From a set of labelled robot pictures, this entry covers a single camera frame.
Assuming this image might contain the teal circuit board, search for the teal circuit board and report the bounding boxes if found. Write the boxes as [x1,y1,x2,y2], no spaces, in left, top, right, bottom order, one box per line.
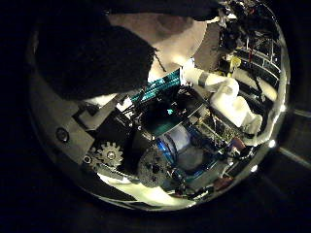
[129,68,183,104]

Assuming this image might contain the white round pillar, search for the white round pillar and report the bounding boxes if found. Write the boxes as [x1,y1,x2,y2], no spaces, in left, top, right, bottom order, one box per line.
[232,68,280,102]

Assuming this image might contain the yellow chair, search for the yellow chair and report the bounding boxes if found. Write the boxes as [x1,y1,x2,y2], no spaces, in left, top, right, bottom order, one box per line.
[229,56,242,71]

